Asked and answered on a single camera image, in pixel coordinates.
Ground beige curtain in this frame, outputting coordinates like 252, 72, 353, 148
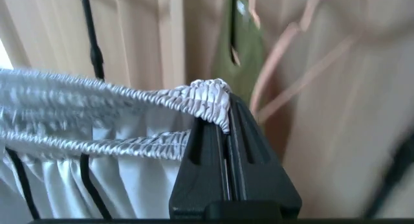
0, 0, 414, 219

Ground pale grey shorts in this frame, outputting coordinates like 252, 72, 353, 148
0, 67, 234, 220

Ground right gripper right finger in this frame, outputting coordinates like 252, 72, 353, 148
228, 93, 303, 219

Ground green long-sleeved shirt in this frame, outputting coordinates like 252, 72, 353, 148
210, 0, 270, 106

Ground black clothes rack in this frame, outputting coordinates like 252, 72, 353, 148
80, 0, 414, 218

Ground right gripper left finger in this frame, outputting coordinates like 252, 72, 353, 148
168, 117, 232, 219

